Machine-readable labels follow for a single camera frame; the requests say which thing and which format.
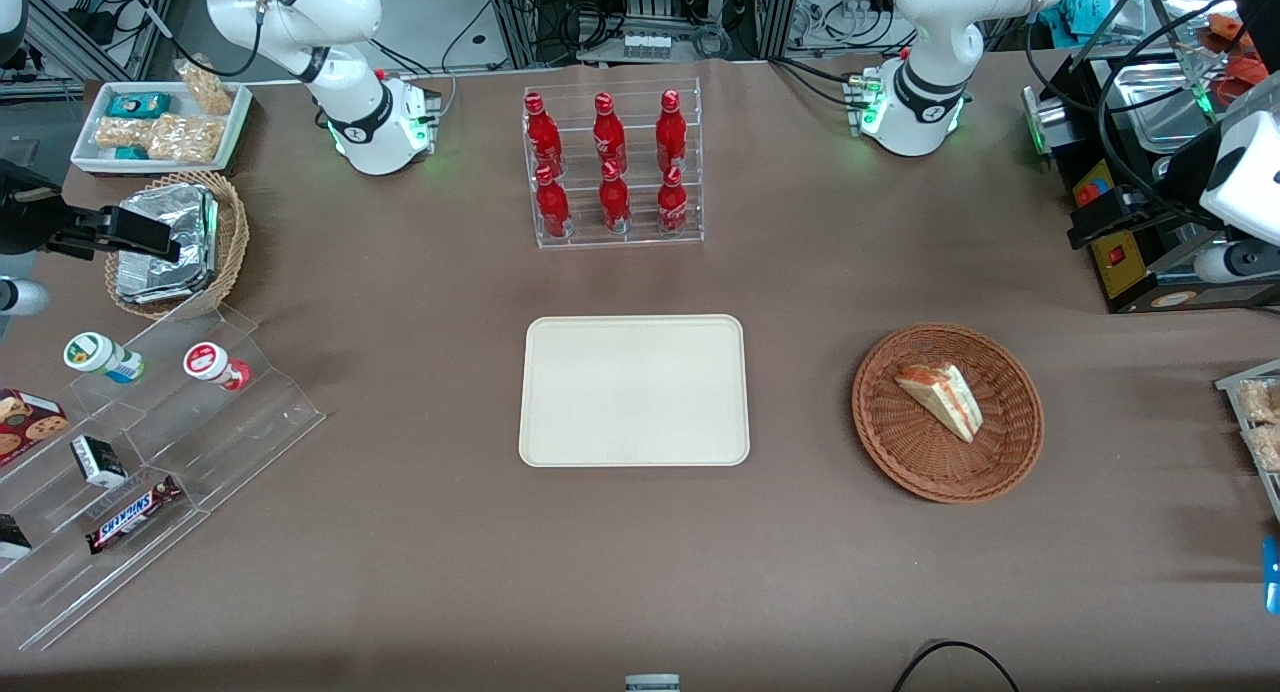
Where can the light wicker basket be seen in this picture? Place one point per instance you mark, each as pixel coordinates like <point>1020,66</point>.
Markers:
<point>232,242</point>

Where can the cream rectangular tray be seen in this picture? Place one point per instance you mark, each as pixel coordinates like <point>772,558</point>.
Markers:
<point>633,390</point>

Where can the large wrapped rice cracker pack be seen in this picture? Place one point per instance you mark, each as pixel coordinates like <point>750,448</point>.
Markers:
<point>185,139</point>

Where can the snickers chocolate bar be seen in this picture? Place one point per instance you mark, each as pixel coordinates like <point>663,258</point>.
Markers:
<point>133,514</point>

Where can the steel food pan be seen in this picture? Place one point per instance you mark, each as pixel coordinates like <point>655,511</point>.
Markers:
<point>1155,107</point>

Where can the teal cloth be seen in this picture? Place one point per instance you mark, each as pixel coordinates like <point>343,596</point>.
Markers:
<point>1085,10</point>

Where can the blue plastic object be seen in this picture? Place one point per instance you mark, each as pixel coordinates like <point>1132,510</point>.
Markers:
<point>1272,577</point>

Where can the black snack packet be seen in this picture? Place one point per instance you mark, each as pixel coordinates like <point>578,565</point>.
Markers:
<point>12,540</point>

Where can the green lid yogurt cup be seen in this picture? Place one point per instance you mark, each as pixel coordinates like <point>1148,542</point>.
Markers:
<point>95,355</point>

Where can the silver metal box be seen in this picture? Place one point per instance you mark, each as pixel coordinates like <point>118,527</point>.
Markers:
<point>1045,122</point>

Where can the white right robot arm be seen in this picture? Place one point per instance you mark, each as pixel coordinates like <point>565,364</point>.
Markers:
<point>345,92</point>

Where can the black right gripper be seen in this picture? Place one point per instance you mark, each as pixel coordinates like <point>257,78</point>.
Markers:
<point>22,215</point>

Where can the red cola bottle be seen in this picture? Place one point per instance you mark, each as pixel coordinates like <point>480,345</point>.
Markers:
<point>672,204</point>
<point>542,137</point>
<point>608,137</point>
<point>552,207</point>
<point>614,202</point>
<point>671,134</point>

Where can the small black white box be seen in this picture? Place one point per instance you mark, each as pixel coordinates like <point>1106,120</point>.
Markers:
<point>98,460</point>

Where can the teal snack box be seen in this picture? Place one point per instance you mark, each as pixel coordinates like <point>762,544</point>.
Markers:
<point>138,105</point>

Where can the triangular sandwich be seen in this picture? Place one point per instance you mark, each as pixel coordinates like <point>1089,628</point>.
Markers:
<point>940,400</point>

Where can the grey tray with snacks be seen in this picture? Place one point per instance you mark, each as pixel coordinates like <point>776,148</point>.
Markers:
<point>1232,382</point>

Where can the brown round wicker basket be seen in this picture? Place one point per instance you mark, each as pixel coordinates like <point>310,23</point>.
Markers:
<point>945,467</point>

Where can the small teal packet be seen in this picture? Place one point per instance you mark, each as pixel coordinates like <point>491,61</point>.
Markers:
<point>132,153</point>

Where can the silver foil package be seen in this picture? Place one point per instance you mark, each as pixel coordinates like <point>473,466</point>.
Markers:
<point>170,272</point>

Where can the red cookie box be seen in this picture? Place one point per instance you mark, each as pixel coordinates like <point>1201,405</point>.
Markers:
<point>28,424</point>

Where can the white rectangular snack tray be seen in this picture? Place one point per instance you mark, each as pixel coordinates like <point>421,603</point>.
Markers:
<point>90,152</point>

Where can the small wrapped rice cracker pack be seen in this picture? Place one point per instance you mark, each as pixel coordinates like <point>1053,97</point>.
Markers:
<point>122,132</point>

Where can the clear bag of nuts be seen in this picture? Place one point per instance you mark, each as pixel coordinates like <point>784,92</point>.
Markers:
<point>205,87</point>

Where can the grey metal block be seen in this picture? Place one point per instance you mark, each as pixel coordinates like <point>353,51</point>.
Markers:
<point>652,683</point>

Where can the red lid yogurt cup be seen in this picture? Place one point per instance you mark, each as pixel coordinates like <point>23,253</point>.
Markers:
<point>212,364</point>

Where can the clear acrylic bottle rack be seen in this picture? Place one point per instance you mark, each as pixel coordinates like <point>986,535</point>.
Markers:
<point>640,240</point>

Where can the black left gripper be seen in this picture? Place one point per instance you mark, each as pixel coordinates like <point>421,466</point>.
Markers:
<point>1182,175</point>

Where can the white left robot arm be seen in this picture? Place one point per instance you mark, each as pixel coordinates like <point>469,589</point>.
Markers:
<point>925,82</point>

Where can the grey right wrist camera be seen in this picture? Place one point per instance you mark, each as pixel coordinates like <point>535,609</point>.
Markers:
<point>20,297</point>

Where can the clear acrylic stepped shelf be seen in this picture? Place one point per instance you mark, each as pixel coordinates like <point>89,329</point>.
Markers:
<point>200,452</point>

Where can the white power strip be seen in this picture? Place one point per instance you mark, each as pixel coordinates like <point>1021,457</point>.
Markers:
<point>646,44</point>

